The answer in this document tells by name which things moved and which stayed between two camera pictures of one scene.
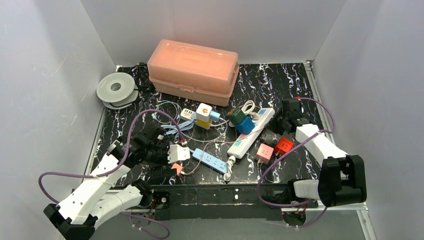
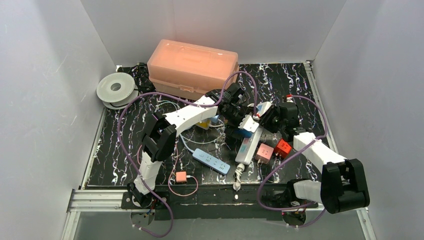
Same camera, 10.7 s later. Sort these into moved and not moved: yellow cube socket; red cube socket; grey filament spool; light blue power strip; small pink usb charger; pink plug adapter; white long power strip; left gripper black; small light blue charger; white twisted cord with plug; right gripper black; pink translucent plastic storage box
Moved: left gripper black; white long power strip; right gripper black; white twisted cord with plug; small pink usb charger
Not moved: light blue power strip; red cube socket; grey filament spool; yellow cube socket; pink translucent plastic storage box; small light blue charger; pink plug adapter
